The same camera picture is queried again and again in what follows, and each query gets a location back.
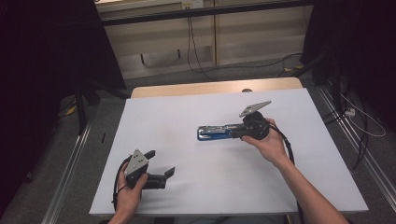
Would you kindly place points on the blue stapler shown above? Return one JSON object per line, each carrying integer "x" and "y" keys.
{"x": 211, "y": 136}

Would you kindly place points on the metal floor rail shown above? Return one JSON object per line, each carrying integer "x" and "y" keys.
{"x": 367, "y": 155}
{"x": 67, "y": 174}

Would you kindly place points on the beige cabinet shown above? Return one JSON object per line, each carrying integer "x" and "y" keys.
{"x": 249, "y": 40}

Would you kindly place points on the person's right hand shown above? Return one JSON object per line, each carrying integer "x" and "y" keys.
{"x": 272, "y": 146}

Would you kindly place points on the white power strip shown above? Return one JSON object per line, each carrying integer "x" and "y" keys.
{"x": 350, "y": 112}

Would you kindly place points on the white wall socket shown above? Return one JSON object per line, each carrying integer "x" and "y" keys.
{"x": 192, "y": 3}

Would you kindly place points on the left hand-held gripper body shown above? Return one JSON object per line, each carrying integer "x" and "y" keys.
{"x": 136, "y": 165}

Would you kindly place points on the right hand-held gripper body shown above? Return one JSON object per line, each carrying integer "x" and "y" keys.
{"x": 257, "y": 126}

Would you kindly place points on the black curtain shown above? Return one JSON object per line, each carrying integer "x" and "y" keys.
{"x": 37, "y": 77}
{"x": 358, "y": 46}

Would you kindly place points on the black metal stand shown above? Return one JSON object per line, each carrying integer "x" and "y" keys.
{"x": 334, "y": 81}
{"x": 81, "y": 105}

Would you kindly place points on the light wooden table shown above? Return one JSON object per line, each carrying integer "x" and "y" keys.
{"x": 202, "y": 88}

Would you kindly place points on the black horizontal bar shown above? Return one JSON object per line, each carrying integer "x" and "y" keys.
{"x": 202, "y": 12}

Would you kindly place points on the small black floor piece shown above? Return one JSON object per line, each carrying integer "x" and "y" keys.
{"x": 103, "y": 137}

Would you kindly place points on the person's left hand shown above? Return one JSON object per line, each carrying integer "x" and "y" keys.
{"x": 129, "y": 199}

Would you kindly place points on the white table cover sheet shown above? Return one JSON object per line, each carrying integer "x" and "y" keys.
{"x": 186, "y": 174}

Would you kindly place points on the dark round table grommet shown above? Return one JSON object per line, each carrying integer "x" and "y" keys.
{"x": 247, "y": 90}

